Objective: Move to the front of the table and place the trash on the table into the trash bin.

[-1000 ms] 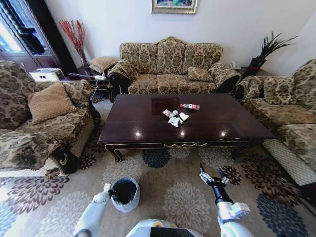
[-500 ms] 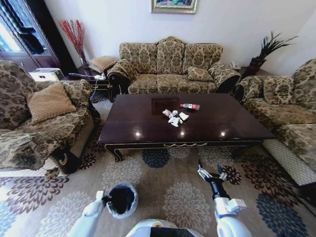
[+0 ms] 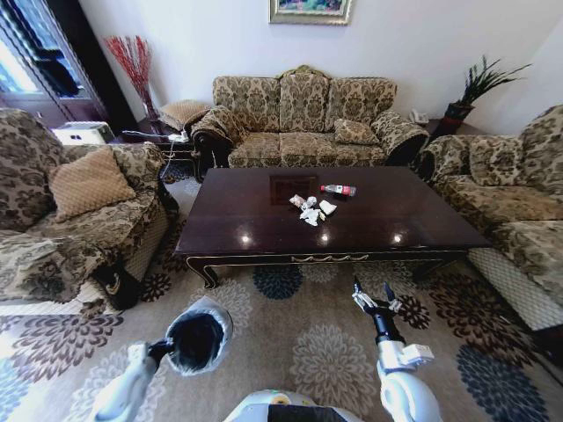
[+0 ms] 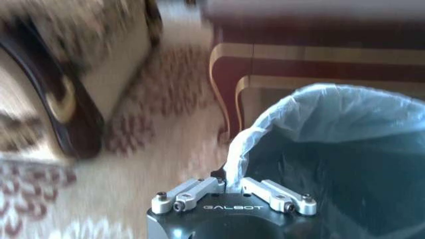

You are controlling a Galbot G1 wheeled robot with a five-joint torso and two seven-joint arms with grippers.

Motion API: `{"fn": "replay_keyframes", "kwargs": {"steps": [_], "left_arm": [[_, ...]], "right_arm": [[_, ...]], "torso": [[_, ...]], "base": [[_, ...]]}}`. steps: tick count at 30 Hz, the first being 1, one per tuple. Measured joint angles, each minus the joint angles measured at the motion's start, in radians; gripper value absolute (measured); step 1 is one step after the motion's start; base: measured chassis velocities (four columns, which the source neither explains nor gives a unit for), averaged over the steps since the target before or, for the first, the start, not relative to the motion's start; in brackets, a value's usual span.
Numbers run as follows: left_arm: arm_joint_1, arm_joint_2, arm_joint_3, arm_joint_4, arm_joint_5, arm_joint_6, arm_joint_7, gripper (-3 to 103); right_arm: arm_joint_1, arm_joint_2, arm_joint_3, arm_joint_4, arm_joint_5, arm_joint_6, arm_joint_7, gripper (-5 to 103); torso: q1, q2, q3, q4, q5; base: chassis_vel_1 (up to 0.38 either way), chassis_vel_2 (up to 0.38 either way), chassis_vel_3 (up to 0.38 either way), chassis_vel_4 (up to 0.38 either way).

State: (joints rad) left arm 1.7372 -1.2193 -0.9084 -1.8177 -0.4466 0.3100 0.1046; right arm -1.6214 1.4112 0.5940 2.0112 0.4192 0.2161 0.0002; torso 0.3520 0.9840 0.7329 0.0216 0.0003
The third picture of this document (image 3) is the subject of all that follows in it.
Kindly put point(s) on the white power strip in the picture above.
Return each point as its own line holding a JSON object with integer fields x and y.
{"x": 178, "y": 137}

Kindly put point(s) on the white floor appliance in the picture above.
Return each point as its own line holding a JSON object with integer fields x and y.
{"x": 83, "y": 133}

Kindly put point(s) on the patterned sofa cushion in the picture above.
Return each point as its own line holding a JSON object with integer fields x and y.
{"x": 355, "y": 132}

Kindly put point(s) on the floral patterned rug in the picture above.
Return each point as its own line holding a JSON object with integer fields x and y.
{"x": 308, "y": 351}

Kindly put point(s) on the patterned armchair with beige cushion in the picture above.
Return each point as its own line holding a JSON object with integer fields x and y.
{"x": 26, "y": 167}

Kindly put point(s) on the patterned three-seat sofa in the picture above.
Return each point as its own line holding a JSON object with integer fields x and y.
{"x": 303, "y": 105}

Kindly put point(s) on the clear bottle with red label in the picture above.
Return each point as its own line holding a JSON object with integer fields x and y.
{"x": 338, "y": 190}

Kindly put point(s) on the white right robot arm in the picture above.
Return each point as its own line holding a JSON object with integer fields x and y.
{"x": 404, "y": 391}

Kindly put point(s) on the vase with red branches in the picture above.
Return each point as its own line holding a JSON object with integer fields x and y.
{"x": 136, "y": 66}

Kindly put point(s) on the large patterned armchair cushion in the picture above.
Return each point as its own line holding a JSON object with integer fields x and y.
{"x": 495, "y": 158}

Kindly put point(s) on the small crumpled white paper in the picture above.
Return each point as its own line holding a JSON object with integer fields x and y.
{"x": 310, "y": 202}

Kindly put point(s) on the framed painting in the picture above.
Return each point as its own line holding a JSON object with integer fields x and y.
{"x": 310, "y": 9}

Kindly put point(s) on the dark wooden coffee table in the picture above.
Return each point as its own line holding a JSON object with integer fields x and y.
{"x": 246, "y": 215}

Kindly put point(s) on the crumpled snack wrapper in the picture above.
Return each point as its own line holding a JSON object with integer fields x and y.
{"x": 296, "y": 201}

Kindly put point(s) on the dark framed glass door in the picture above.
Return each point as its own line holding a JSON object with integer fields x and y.
{"x": 53, "y": 57}

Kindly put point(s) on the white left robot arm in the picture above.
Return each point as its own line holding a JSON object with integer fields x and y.
{"x": 127, "y": 387}

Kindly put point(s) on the dark side table with telephone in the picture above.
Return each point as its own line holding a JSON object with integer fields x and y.
{"x": 440, "y": 125}

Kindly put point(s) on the white robot front shell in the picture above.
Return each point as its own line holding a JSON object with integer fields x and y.
{"x": 299, "y": 409}

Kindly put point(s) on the dark side table with vase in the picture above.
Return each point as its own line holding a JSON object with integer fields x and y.
{"x": 149, "y": 132}

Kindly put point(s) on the white desk telephone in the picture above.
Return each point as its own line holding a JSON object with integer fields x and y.
{"x": 419, "y": 116}

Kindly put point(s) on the large beige quilted cushion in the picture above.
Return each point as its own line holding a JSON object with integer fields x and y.
{"x": 90, "y": 184}

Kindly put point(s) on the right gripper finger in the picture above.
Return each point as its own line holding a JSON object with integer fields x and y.
{"x": 361, "y": 301}
{"x": 392, "y": 302}

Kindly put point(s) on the folded white paper piece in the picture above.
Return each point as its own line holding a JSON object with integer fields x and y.
{"x": 327, "y": 207}

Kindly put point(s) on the large crumpled white tissue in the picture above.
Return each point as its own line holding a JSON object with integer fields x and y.
{"x": 311, "y": 216}

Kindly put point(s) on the black bin with plastic liner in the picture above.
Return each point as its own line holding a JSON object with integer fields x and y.
{"x": 198, "y": 338}

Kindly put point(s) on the green plant in dark pot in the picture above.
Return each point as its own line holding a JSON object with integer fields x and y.
{"x": 459, "y": 111}

